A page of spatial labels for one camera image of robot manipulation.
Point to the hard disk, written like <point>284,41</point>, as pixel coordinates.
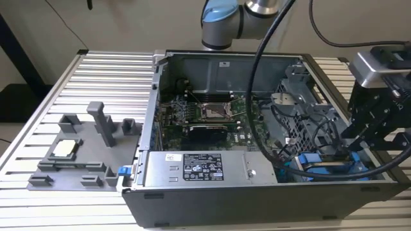
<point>304,160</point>

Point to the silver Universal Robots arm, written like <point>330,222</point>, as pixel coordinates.
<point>218,33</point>

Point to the grey metal disk bay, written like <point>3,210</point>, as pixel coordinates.
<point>308,120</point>

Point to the RAM slot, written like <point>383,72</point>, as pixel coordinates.
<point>210,97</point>
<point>210,93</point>

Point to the grey power supply box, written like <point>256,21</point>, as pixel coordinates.
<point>244,166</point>

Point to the CPU socket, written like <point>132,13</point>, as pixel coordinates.
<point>214,113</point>

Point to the black graphics card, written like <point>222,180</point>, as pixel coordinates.
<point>208,136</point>

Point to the grey metal PC case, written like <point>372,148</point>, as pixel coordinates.
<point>224,207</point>

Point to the green motherboard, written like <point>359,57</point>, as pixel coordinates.
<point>174,134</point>

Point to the blue release latch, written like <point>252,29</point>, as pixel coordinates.
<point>123,171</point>

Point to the grey parts rack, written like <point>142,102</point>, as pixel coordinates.
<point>92,149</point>

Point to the silver CPU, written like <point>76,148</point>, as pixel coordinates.
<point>64,147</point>

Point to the black stand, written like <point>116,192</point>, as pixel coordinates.
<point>19,60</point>

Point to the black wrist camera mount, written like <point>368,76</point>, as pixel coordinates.
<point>384,55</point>

